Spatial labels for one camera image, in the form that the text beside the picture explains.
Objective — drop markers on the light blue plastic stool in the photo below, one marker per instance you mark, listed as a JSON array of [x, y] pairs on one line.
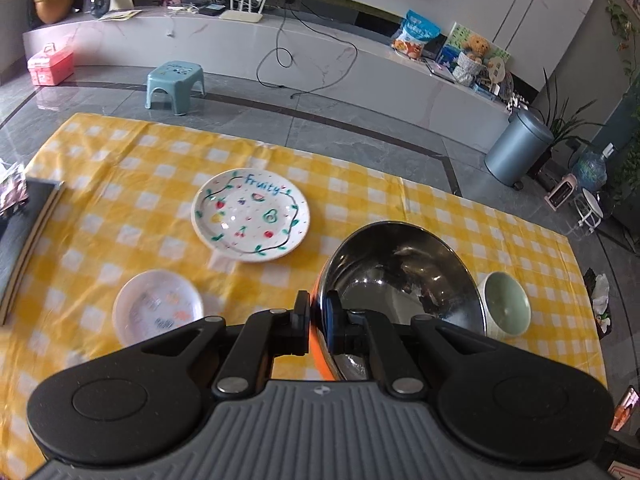
[[172, 77]]

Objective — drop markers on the small white plate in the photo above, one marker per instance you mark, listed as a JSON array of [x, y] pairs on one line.
[[150, 305]]

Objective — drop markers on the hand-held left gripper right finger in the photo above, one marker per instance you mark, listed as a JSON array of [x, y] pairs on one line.
[[334, 312]]

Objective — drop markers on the white round stool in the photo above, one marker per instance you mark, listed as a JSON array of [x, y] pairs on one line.
[[589, 207]]

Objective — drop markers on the grey round trash can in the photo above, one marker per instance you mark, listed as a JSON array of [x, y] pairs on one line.
[[517, 145]]

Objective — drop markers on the steel bowl with orange outside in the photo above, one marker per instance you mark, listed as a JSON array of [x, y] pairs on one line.
[[400, 270]]

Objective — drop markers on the white router with antennas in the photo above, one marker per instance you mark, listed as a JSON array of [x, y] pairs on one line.
[[242, 14]]

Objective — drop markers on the pink small appliance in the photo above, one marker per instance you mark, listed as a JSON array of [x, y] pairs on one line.
[[560, 192]]

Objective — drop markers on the yellow checked tablecloth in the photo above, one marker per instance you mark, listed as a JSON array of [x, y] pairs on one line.
[[400, 210]]

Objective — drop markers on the beige envelope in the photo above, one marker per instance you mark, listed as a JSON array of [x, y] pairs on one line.
[[120, 14]]

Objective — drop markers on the round hand fan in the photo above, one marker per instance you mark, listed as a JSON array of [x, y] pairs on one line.
[[495, 69]]

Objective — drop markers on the potted long-leaf plant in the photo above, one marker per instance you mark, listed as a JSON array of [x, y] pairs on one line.
[[565, 125]]

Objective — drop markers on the blue and white snack bag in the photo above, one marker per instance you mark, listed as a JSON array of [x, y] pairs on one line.
[[415, 35]]

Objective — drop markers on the blue water jug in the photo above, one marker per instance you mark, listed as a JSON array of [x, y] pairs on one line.
[[590, 172]]

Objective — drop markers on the white fruit-pattern plate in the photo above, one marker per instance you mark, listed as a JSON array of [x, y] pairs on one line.
[[250, 230]]

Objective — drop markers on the white cup with green inside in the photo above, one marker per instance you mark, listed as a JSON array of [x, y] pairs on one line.
[[505, 305]]

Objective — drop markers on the climbing green plant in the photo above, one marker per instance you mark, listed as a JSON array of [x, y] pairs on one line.
[[627, 160]]

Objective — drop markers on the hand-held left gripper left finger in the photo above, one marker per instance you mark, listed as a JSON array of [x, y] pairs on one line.
[[302, 312]]

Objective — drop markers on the phone with lit screen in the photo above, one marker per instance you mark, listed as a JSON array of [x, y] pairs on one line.
[[627, 407]]

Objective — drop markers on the brown teddy bear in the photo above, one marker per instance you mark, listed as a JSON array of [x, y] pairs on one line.
[[476, 47]]

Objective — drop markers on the pink storage box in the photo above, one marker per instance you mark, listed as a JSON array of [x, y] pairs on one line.
[[50, 65]]

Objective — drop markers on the clear plastic bag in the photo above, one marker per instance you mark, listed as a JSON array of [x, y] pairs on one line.
[[600, 290]]

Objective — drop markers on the pink printed packet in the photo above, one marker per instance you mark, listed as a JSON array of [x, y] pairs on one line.
[[11, 190]]

